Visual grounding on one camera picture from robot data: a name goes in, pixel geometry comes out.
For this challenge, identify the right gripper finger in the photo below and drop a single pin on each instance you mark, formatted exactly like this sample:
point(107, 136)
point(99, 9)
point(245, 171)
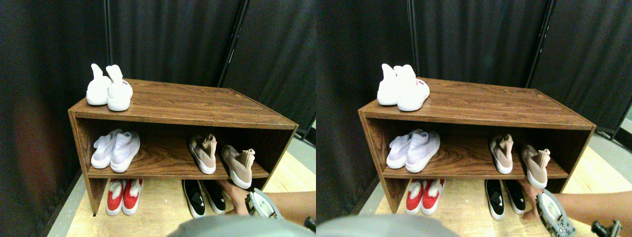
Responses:
point(553, 212)
point(261, 205)

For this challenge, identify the black shoe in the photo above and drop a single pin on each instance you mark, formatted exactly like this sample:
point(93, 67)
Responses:
point(516, 197)
point(215, 197)
point(494, 202)
point(194, 200)

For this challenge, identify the person's hand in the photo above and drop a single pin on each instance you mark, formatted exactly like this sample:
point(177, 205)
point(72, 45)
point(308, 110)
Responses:
point(534, 200)
point(239, 197)

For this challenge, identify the black curtain pole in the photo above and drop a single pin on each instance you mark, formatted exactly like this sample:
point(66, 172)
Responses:
point(540, 47)
point(232, 47)
point(308, 131)
point(107, 39)

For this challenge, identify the red shoe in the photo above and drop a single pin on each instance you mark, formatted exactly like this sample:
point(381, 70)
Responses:
point(114, 200)
point(131, 200)
point(414, 200)
point(432, 200)

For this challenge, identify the brown shoe rack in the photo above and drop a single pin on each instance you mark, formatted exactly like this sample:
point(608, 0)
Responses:
point(484, 106)
point(187, 106)

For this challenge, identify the white shoe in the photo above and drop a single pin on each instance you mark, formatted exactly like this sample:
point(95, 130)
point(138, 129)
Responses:
point(412, 98)
point(98, 91)
point(120, 98)
point(387, 91)

